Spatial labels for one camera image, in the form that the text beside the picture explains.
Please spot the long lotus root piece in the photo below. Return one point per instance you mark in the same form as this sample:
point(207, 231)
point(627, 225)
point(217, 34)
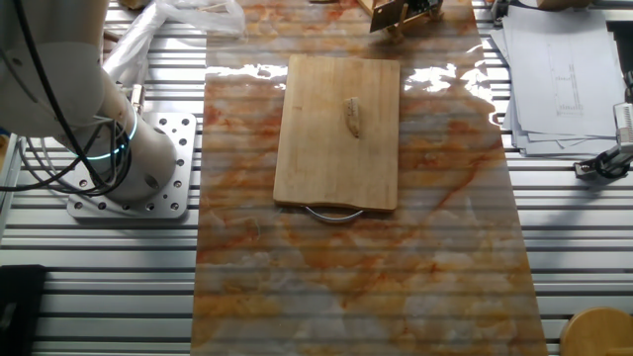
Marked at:
point(352, 118)

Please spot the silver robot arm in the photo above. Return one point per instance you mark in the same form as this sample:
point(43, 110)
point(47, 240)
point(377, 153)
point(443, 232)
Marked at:
point(49, 74)

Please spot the thin lotus root stick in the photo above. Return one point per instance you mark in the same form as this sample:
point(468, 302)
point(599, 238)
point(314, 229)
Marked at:
point(212, 7)

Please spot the wooden cutting board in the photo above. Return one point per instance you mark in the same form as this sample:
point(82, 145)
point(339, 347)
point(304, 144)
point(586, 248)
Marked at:
point(321, 158)

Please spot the orange marble pattern mat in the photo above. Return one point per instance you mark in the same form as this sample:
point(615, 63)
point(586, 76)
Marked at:
point(346, 272)

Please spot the wooden knife rack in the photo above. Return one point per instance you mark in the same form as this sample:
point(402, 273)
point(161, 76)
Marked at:
point(395, 34)

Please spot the clear plastic bag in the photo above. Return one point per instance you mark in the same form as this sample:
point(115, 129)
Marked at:
point(133, 44)

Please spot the stack of white papers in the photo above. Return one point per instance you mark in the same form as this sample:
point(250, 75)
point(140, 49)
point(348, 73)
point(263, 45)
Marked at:
point(559, 74)

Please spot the black box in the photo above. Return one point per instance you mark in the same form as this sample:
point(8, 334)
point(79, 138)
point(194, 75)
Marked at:
point(20, 311)

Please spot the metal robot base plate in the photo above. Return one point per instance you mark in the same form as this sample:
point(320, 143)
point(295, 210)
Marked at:
point(178, 163)

